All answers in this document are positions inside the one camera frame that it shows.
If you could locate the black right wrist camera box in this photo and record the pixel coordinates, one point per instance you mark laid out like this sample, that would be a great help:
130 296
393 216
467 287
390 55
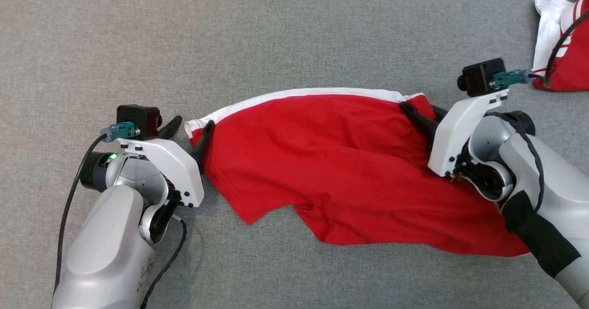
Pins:
481 76

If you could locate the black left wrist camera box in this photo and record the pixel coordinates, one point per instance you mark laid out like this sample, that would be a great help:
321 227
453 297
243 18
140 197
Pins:
135 118

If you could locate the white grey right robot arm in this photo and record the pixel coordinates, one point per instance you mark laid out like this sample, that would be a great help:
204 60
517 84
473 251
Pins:
561 184

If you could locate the red shorts with white stripe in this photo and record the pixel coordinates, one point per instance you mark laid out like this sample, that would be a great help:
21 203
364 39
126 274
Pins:
345 161

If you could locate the red white printed jersey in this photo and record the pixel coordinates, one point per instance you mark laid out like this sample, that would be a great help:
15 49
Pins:
570 69

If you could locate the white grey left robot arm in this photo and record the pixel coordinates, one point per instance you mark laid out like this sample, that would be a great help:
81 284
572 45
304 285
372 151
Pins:
106 244

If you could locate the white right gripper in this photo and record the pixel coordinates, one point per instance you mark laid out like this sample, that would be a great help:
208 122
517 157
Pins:
453 134

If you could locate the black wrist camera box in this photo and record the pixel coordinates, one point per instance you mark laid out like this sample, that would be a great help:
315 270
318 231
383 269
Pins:
481 76
135 118

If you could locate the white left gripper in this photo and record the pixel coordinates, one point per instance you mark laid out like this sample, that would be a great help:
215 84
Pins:
179 171

